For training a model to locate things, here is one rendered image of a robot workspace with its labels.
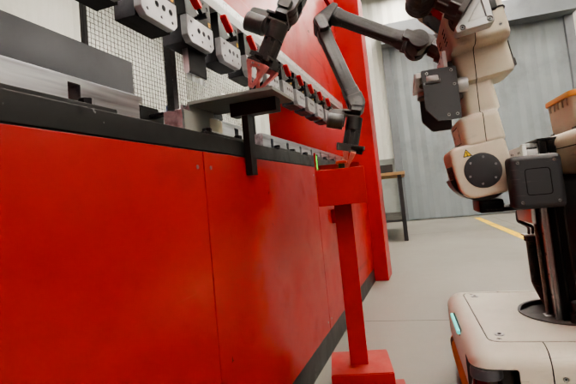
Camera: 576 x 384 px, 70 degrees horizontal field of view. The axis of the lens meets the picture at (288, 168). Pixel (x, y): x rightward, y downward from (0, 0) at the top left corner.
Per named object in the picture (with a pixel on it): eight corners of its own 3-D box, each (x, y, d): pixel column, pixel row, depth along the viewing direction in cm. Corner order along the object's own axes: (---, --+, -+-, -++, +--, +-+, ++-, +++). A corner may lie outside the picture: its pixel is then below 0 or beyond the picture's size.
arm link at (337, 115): (363, 96, 150) (361, 106, 158) (332, 92, 152) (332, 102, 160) (358, 126, 147) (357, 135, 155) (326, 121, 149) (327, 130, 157)
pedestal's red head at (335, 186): (368, 202, 135) (361, 147, 136) (318, 207, 136) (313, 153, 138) (363, 201, 155) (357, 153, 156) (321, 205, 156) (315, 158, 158)
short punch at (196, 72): (189, 78, 123) (188, 47, 124) (184, 80, 124) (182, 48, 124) (207, 86, 132) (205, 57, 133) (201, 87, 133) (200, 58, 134)
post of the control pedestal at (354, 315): (369, 364, 138) (351, 203, 142) (351, 365, 139) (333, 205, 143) (367, 357, 144) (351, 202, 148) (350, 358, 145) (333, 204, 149)
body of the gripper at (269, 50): (247, 55, 117) (257, 30, 117) (261, 64, 127) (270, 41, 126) (267, 62, 115) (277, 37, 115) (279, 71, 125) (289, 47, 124)
